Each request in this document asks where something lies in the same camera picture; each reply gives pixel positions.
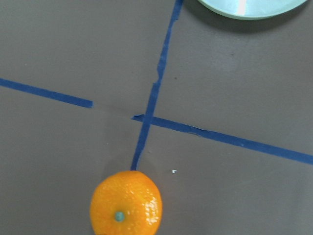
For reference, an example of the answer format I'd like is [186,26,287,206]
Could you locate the orange fruit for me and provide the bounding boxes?
[89,170,162,235]

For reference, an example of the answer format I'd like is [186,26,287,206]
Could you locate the light green plate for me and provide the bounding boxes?
[199,0,306,20]

